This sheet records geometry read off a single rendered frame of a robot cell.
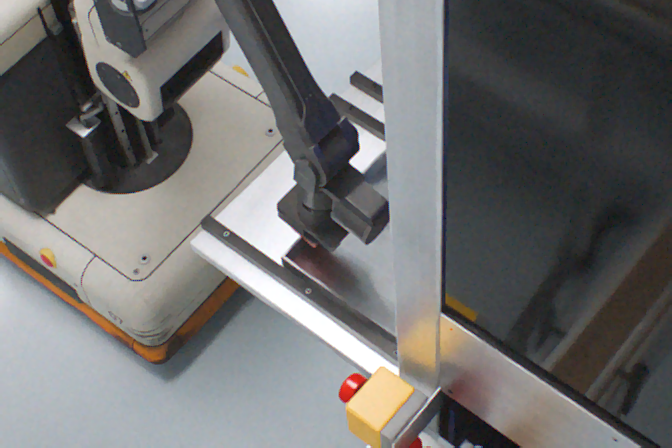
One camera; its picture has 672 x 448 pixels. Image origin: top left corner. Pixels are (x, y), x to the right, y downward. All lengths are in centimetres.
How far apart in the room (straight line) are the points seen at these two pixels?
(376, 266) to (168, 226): 89
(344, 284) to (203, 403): 98
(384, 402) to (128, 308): 109
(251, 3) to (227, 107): 131
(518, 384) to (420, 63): 45
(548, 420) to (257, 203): 64
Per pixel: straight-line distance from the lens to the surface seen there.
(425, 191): 111
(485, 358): 130
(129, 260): 248
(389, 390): 144
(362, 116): 183
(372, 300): 167
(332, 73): 307
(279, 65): 141
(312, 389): 260
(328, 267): 170
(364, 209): 150
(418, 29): 95
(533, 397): 130
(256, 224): 176
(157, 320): 246
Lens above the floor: 234
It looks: 55 degrees down
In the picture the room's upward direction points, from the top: 7 degrees counter-clockwise
